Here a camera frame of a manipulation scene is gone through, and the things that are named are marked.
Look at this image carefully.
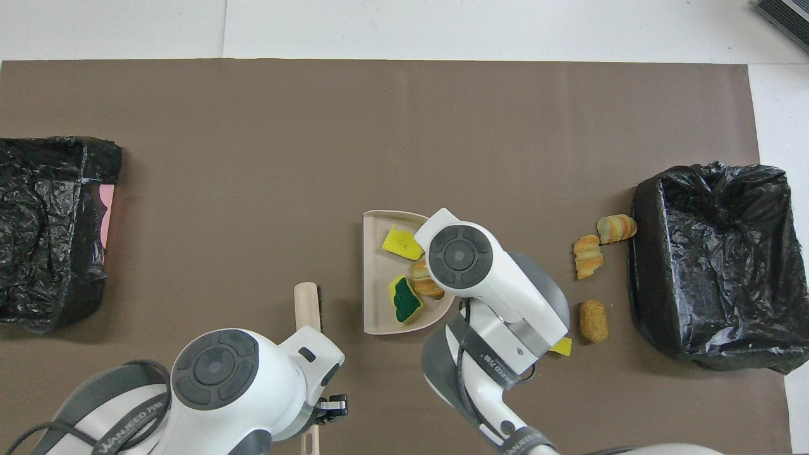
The notched yellow sponge piece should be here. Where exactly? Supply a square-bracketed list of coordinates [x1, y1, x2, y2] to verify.
[382, 226, 424, 261]

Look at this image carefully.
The striped beige croissant toy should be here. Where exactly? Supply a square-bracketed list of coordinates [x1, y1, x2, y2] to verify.
[597, 214, 638, 245]

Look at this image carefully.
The brown table mat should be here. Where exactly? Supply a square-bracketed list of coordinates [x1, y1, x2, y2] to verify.
[0, 59, 792, 455]

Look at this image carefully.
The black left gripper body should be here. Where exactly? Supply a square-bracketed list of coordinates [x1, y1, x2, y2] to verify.
[314, 395, 349, 425]

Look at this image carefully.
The black bagged pink bin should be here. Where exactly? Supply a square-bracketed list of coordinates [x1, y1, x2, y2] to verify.
[0, 136, 123, 334]

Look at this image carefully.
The beige hand brush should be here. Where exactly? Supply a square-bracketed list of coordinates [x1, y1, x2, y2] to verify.
[294, 282, 324, 455]

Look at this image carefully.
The green and yellow sponge piece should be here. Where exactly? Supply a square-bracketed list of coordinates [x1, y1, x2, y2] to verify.
[388, 276, 425, 325]

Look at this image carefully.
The beige foam chunk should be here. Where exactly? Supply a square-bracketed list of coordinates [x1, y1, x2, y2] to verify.
[410, 259, 445, 300]

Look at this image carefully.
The orange croissant toy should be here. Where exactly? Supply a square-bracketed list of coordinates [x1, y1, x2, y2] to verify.
[573, 235, 604, 280]

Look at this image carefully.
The grey ribbed device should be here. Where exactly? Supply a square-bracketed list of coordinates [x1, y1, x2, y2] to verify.
[755, 0, 809, 54]

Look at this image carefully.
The beige plastic dustpan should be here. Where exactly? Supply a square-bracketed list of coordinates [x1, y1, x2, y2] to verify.
[363, 210, 456, 336]

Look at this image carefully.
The brown bread nugget toy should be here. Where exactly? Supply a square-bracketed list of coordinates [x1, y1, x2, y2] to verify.
[580, 300, 609, 343]

